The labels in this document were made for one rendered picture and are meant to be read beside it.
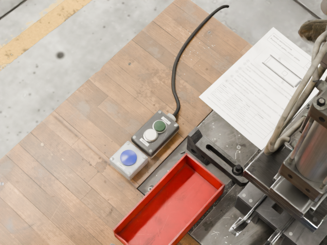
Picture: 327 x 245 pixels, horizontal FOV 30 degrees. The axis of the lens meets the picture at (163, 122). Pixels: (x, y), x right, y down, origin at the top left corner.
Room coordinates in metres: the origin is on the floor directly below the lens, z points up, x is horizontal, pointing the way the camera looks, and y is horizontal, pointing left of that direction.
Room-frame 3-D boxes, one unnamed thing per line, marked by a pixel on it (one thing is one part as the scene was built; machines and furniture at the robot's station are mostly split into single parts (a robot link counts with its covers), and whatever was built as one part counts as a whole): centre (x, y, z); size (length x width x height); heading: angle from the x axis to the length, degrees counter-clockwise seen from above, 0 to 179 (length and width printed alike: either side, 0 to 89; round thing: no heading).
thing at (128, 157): (0.54, 0.08, 0.93); 0.04 x 0.04 x 0.02
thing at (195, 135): (0.56, -0.09, 0.95); 0.06 x 0.03 x 0.09; 48
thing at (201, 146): (0.52, -0.14, 0.95); 0.15 x 0.03 x 0.10; 48
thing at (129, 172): (0.54, 0.08, 0.90); 0.07 x 0.07 x 0.06; 48
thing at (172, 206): (0.41, -0.02, 0.93); 0.25 x 0.12 x 0.06; 138
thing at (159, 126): (0.62, 0.01, 0.93); 0.03 x 0.03 x 0.02
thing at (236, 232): (0.37, -0.18, 0.98); 0.07 x 0.02 x 0.01; 138
